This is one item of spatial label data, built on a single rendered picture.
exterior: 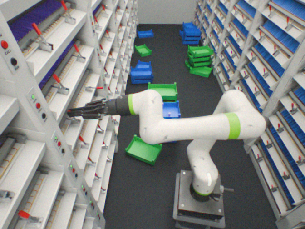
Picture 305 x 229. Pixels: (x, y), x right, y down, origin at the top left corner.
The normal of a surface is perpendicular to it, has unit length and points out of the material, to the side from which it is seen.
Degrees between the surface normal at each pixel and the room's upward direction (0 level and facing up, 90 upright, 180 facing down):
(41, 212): 19
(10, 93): 90
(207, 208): 4
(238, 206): 0
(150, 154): 0
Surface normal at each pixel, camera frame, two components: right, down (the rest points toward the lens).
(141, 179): 0.01, -0.72
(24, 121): 0.00, 0.69
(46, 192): 0.34, -0.68
